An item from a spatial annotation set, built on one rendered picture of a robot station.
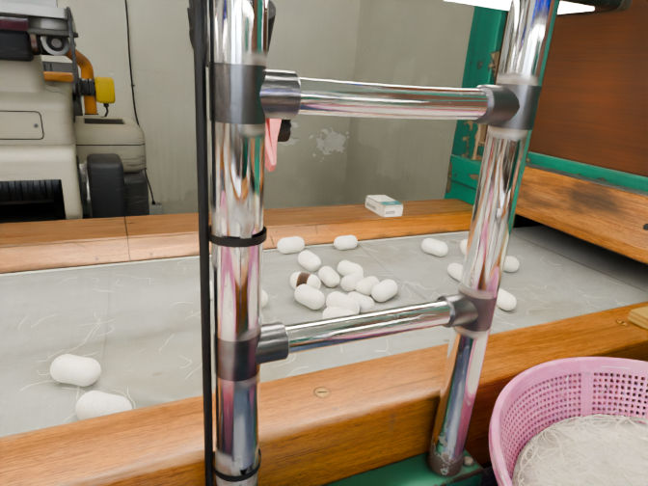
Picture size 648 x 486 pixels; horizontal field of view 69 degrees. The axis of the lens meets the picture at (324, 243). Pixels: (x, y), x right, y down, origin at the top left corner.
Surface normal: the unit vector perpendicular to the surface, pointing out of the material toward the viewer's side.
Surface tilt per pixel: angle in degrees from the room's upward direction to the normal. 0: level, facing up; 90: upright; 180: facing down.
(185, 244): 45
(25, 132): 98
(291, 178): 90
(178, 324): 0
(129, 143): 90
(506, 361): 0
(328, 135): 90
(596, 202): 66
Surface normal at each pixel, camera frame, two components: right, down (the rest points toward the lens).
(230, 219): -0.05, 0.33
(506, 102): 0.41, 0.15
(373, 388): 0.07, -0.94
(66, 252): 0.33, -0.43
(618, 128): -0.91, 0.07
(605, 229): -0.81, -0.31
